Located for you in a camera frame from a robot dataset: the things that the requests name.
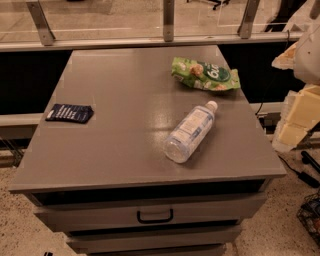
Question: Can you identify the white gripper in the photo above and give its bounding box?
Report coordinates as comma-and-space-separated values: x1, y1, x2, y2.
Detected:
272, 84, 320, 152

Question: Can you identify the clear plastic water bottle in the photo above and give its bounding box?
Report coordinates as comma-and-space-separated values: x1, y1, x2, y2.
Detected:
164, 101, 218, 163

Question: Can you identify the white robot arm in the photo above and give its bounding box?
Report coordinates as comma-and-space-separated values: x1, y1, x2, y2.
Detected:
272, 0, 320, 152

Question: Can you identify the dark blue rxbar wrapper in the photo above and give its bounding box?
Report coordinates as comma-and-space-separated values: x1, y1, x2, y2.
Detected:
45, 104, 94, 124

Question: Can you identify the green snack bag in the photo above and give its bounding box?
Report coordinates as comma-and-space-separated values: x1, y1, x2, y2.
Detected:
171, 57, 241, 91

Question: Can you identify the grey drawer cabinet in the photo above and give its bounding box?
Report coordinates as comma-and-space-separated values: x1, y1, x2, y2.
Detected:
10, 46, 285, 256

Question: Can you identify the black cable on floor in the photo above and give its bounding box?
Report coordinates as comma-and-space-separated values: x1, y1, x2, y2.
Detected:
278, 150, 320, 189

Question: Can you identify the right metal railing bracket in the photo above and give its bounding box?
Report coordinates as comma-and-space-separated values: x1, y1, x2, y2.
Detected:
237, 0, 260, 39

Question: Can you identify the metal railing bracket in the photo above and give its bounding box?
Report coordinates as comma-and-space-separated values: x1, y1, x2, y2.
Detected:
26, 0, 55, 46
163, 0, 175, 42
237, 0, 260, 39

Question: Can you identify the black wire basket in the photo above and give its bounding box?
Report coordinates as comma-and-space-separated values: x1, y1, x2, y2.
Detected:
297, 193, 320, 247

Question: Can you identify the middle metal railing bracket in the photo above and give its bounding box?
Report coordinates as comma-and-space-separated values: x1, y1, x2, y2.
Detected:
163, 0, 175, 42

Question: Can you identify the black drawer handle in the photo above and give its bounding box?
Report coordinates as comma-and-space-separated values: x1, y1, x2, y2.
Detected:
136, 209, 174, 225

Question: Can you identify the left metal railing bracket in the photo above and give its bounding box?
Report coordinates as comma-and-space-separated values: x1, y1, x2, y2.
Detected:
26, 0, 55, 46

